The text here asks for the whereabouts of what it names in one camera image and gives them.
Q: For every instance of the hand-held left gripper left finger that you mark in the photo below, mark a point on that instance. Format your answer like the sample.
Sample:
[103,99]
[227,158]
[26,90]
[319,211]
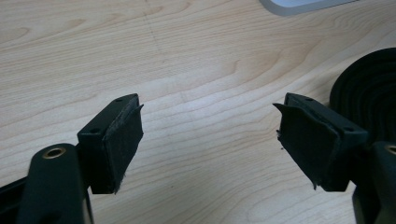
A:
[109,146]

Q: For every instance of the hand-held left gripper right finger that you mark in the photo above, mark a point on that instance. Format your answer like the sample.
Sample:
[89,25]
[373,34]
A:
[314,146]

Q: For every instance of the black ribbed round object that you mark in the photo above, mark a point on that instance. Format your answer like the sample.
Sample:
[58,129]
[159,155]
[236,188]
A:
[369,96]

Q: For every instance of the grey flat tray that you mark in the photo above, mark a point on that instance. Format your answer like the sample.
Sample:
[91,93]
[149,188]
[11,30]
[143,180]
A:
[299,6]

